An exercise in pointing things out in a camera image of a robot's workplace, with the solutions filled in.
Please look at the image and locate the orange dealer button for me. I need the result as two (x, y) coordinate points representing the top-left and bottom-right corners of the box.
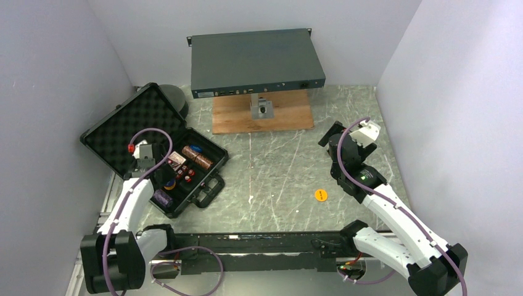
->
(315, 189), (328, 202)

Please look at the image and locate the dark teal rack device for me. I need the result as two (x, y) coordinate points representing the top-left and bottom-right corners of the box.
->
(187, 28), (326, 99)

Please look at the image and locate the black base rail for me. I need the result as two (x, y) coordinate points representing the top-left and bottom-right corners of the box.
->
(154, 231), (364, 275)

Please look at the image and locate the wooden base board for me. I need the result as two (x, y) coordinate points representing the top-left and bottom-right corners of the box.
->
(212, 90), (314, 134)

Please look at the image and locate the black poker set case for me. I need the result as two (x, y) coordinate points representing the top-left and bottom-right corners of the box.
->
(80, 83), (229, 218)

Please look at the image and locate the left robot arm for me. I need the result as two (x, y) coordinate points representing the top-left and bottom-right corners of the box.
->
(80, 127), (218, 295)

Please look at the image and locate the metal stand post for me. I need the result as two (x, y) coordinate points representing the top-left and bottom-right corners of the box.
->
(250, 93), (274, 120)

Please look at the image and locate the purple chip stack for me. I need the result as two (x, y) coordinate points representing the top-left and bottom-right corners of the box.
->
(153, 189), (174, 208)

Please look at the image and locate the black round speaker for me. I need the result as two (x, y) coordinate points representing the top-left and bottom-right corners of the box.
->
(160, 84), (189, 119)

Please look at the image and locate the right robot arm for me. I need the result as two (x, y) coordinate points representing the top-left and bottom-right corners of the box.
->
(319, 128), (468, 295)

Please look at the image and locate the blue small blind button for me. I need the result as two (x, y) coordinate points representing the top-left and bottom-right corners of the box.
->
(164, 179), (176, 186)

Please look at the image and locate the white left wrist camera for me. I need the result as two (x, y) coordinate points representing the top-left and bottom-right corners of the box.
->
(128, 140), (153, 160)

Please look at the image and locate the blue button in case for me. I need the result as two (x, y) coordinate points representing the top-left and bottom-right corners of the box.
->
(189, 145), (203, 153)

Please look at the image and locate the playing card deck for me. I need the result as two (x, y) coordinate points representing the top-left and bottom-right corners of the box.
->
(167, 151), (187, 171)

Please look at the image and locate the orange black chip stack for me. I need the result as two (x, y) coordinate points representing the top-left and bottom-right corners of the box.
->
(182, 146), (200, 161)

